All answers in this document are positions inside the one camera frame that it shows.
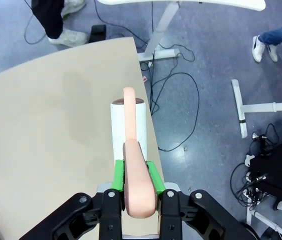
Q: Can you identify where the white power adapter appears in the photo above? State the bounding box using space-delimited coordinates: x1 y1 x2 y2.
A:
244 154 257 168

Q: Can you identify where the black foot pedal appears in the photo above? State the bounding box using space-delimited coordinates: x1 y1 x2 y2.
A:
89 24 107 43

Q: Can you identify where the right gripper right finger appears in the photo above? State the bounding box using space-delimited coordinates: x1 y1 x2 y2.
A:
146 161 257 240

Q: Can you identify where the white side table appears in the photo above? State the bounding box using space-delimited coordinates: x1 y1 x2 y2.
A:
97 0 267 63

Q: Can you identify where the person in black t-shirt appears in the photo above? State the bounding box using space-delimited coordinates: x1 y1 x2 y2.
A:
30 0 90 48

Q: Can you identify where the pink handled lint roller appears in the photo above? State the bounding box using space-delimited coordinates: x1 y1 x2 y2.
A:
110 86 157 219

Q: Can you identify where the black floor cable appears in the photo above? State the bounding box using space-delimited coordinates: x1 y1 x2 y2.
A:
148 43 201 153
23 0 49 45

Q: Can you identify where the person in blue jeans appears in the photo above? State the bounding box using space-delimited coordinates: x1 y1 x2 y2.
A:
251 20 282 63

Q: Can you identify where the white table frame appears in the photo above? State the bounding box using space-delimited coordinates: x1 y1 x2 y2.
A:
231 73 282 140
245 208 282 240

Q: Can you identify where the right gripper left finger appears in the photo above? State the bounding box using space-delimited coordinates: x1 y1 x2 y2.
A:
18 159 126 240

